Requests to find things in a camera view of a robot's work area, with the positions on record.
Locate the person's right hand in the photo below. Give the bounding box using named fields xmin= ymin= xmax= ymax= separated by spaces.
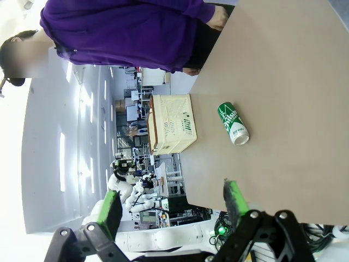
xmin=182 ymin=67 xmax=202 ymax=77

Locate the person's left hand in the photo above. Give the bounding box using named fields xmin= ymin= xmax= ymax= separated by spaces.
xmin=206 ymin=5 xmax=230 ymax=31

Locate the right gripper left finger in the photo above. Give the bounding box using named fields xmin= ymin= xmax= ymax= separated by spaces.
xmin=43 ymin=189 xmax=131 ymax=262

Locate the person in purple sweater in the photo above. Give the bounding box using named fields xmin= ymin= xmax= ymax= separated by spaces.
xmin=0 ymin=0 xmax=236 ymax=87

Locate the black cable bundle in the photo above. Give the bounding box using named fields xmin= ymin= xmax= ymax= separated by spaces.
xmin=209 ymin=211 xmax=242 ymax=248

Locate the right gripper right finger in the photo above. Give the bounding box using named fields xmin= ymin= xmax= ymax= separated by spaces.
xmin=215 ymin=178 xmax=316 ymax=262

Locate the black cable coil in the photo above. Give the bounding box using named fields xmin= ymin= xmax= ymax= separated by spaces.
xmin=299 ymin=223 xmax=343 ymax=253

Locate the person's left forearm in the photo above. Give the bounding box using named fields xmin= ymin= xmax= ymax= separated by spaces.
xmin=174 ymin=0 xmax=216 ymax=25

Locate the green drink can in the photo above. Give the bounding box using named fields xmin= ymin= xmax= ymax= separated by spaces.
xmin=216 ymin=102 xmax=250 ymax=146

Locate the cream basket with brown handles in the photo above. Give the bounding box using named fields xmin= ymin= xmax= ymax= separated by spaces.
xmin=146 ymin=94 xmax=197 ymax=156

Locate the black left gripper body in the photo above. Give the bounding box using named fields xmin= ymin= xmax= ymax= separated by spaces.
xmin=116 ymin=159 xmax=134 ymax=175

